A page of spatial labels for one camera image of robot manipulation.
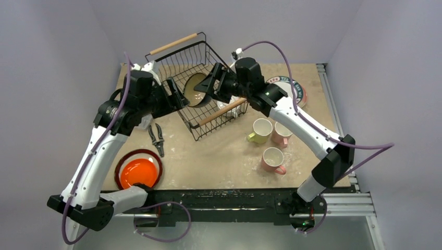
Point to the dusty pink mug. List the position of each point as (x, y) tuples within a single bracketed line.
[(272, 161)]

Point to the black pliers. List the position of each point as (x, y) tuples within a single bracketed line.
[(157, 140)]

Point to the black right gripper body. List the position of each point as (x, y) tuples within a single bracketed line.
[(218, 80)]

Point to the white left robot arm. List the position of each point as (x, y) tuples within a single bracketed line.
[(82, 200)]

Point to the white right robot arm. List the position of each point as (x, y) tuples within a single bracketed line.
[(335, 153)]

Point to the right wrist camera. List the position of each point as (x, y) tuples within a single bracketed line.
[(237, 54)]

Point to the green rimmed white plate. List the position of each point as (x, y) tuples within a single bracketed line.
[(290, 86)]

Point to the light pink mug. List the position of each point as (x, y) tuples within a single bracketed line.
[(281, 135)]

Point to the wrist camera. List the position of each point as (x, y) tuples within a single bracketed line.
[(150, 67), (237, 54)]

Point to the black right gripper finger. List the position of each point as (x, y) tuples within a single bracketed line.
[(222, 96), (207, 84)]

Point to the orange plate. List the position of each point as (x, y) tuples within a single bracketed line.
[(140, 170)]

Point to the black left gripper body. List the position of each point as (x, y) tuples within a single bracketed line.
[(158, 103)]

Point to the clear plastic screw box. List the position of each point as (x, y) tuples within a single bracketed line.
[(145, 122)]

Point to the dark red clear plate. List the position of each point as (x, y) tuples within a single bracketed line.
[(136, 154)]

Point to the yellow-green mug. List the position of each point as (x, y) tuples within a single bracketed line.
[(262, 129)]

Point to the black wire dish rack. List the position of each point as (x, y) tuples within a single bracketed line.
[(188, 62)]

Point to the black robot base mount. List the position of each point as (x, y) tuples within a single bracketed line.
[(279, 206)]

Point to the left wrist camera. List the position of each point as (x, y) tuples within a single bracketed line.
[(150, 67)]

